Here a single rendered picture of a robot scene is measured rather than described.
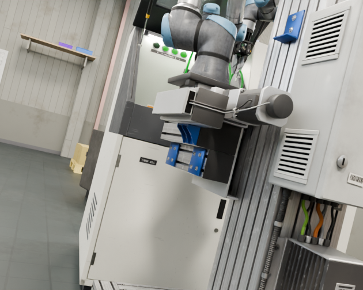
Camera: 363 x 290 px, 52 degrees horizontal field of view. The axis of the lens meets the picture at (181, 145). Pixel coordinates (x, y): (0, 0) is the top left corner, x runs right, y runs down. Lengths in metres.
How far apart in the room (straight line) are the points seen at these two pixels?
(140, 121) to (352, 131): 1.11
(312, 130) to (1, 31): 8.48
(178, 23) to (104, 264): 1.14
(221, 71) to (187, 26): 0.20
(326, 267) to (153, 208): 1.04
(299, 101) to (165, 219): 1.06
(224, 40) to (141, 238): 1.02
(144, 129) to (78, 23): 7.49
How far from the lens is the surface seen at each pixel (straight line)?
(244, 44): 1.87
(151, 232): 1.87
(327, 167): 0.87
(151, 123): 1.79
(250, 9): 1.93
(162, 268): 1.94
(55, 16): 9.16
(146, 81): 2.35
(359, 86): 0.92
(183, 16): 1.38
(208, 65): 1.29
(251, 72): 2.32
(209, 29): 1.34
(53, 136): 8.91
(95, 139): 4.23
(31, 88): 8.92
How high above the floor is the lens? 0.79
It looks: 1 degrees up
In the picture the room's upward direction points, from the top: 14 degrees clockwise
